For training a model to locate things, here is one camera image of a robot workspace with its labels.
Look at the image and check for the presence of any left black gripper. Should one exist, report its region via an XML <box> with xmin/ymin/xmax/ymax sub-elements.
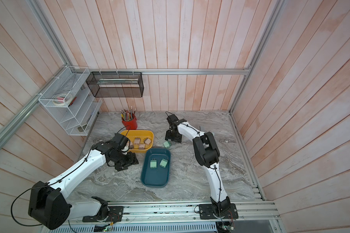
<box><xmin>110</xmin><ymin>150</ymin><xmax>140</xmax><ymax>171</ymax></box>

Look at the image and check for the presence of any green plug cube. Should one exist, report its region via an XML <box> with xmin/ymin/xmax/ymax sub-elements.
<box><xmin>159</xmin><ymin>159</ymin><xmax>169</xmax><ymax>168</ymax></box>
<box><xmin>163</xmin><ymin>141</ymin><xmax>171</xmax><ymax>149</ymax></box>
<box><xmin>150</xmin><ymin>159</ymin><xmax>157</xmax><ymax>169</ymax></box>

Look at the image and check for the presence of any yellow plastic storage box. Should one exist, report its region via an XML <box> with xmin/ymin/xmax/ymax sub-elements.
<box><xmin>121</xmin><ymin>130</ymin><xmax>154</xmax><ymax>153</ymax></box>

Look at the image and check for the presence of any teal plastic storage box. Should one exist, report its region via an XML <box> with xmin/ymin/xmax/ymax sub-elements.
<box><xmin>141</xmin><ymin>148</ymin><xmax>171</xmax><ymax>188</ymax></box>

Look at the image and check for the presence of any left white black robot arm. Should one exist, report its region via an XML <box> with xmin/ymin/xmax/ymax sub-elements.
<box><xmin>28</xmin><ymin>133</ymin><xmax>138</xmax><ymax>230</ymax></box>

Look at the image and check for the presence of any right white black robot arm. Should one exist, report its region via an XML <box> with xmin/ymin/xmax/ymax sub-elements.
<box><xmin>165</xmin><ymin>112</ymin><xmax>231</xmax><ymax>217</ymax></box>

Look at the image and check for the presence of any red pencil holder cup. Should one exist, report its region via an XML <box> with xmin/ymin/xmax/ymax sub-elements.
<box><xmin>121</xmin><ymin>107</ymin><xmax>138</xmax><ymax>130</ymax></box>

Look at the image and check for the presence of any tape roll on shelf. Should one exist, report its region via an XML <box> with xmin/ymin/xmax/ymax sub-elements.
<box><xmin>52</xmin><ymin>93</ymin><xmax>73</xmax><ymax>106</ymax></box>

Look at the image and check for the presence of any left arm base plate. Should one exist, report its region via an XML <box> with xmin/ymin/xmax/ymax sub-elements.
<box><xmin>82</xmin><ymin>206</ymin><xmax>123</xmax><ymax>223</ymax></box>

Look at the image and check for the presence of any white wire wall shelf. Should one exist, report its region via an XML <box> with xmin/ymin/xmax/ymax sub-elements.
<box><xmin>39</xmin><ymin>66</ymin><xmax>102</xmax><ymax>136</ymax></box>

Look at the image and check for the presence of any black mesh wall basket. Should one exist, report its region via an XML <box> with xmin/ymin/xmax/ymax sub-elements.
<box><xmin>86</xmin><ymin>71</ymin><xmax>144</xmax><ymax>98</ymax></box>

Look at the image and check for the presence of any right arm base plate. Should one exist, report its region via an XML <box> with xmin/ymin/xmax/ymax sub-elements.
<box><xmin>198</xmin><ymin>204</ymin><xmax>239</xmax><ymax>219</ymax></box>

